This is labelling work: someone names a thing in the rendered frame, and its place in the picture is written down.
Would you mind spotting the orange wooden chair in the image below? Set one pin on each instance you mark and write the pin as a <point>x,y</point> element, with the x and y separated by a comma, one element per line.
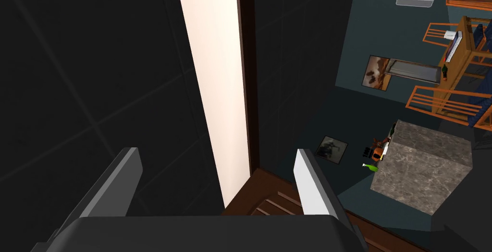
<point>469,4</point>
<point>438,33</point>
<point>442,104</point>

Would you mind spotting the brown panelled wooden door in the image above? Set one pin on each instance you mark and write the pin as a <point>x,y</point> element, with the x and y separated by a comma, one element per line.
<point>269,194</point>

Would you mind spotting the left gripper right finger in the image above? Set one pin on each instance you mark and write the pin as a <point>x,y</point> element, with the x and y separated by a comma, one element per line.
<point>313,194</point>

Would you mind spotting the wooden dining table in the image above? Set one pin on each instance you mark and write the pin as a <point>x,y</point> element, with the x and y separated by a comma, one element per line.
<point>459,58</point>

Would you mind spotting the brown landscape wall picture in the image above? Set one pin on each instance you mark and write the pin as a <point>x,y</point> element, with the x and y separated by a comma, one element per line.
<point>376,72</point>

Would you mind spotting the grey framed window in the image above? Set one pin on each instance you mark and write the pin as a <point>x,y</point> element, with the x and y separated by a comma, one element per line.
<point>415,71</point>

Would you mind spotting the dark grey wall picture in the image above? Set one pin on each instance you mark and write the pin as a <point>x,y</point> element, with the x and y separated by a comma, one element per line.
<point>331,150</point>

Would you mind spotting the grey marble counter block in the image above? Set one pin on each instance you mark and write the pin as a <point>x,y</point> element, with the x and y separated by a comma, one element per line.
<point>423,167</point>

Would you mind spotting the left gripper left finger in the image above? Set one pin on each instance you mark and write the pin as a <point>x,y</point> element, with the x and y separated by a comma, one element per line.
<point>115,183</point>

